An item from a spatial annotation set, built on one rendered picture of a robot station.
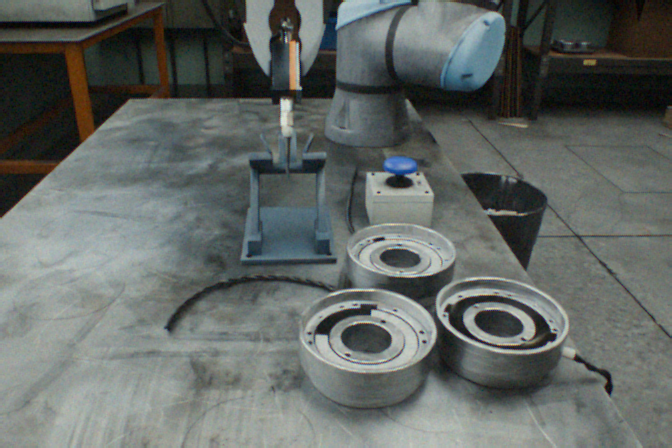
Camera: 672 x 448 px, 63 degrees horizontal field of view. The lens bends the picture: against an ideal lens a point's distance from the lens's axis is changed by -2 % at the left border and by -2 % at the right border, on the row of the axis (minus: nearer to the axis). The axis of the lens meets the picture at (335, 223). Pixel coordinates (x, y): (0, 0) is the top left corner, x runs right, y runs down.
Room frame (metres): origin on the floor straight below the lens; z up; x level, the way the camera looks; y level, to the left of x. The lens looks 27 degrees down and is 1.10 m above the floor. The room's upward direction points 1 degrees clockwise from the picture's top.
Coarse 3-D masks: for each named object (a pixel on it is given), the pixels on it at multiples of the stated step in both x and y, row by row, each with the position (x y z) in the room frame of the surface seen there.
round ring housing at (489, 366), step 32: (448, 288) 0.40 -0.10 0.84; (480, 288) 0.42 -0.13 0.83; (512, 288) 0.41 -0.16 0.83; (448, 320) 0.37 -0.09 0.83; (480, 320) 0.39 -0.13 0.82; (512, 320) 0.38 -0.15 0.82; (448, 352) 0.34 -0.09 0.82; (480, 352) 0.32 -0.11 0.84; (512, 352) 0.32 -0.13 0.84; (544, 352) 0.32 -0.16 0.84; (480, 384) 0.33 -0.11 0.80; (512, 384) 0.32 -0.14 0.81
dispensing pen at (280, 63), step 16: (288, 32) 0.57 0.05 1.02; (288, 48) 0.54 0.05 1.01; (272, 64) 0.53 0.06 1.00; (288, 64) 0.53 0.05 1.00; (272, 80) 0.52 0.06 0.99; (288, 80) 0.52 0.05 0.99; (272, 96) 0.53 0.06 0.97; (288, 96) 0.53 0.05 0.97; (288, 112) 0.52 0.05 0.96; (288, 128) 0.51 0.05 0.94; (288, 144) 0.51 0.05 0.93; (288, 160) 0.50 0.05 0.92; (288, 176) 0.49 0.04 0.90
